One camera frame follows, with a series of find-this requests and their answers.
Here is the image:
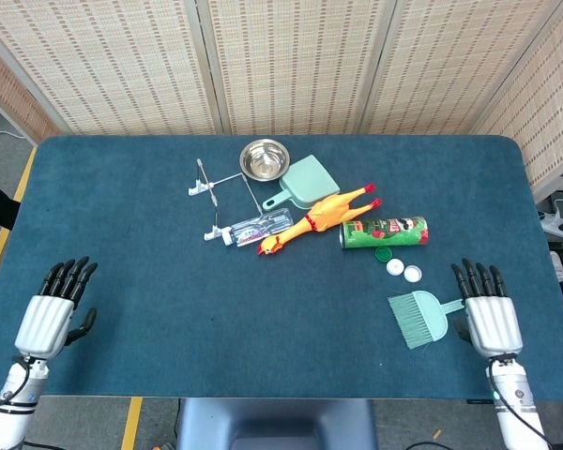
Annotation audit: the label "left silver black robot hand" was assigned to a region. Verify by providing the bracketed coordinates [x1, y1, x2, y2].
[14, 256, 99, 360]

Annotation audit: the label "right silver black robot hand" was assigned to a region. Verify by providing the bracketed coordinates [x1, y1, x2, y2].
[450, 258, 525, 358]

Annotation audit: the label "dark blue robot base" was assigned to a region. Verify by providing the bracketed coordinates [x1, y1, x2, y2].
[175, 397, 380, 450]

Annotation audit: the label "blue felt table cover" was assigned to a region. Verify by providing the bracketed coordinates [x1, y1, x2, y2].
[0, 134, 563, 402]

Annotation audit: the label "green chips can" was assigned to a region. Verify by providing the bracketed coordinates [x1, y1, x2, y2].
[339, 216, 431, 252]

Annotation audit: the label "yellow rubber chicken toy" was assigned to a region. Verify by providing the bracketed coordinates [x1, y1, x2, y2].
[256, 183, 384, 257]

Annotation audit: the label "woven bamboo screen panel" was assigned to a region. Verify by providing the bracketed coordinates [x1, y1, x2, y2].
[471, 0, 563, 198]
[0, 37, 62, 144]
[196, 0, 398, 137]
[360, 0, 563, 137]
[0, 0, 224, 137]

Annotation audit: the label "mint green dustpan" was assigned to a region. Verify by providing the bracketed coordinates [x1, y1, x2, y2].
[261, 154, 342, 212]

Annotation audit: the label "clear plastic packet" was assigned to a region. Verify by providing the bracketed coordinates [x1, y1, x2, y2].
[221, 207, 295, 248]

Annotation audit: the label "stainless steel bowl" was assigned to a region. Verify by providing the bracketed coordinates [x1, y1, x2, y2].
[238, 138, 292, 183]

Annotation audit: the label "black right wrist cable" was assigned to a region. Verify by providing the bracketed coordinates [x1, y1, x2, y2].
[488, 358, 553, 450]

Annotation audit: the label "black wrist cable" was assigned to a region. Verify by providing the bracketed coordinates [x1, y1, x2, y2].
[488, 358, 553, 450]
[0, 358, 35, 419]

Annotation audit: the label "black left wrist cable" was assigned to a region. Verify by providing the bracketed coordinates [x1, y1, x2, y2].
[0, 358, 35, 419]

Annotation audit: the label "metal wire stand white feet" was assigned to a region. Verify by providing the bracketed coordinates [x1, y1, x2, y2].
[186, 157, 265, 242]

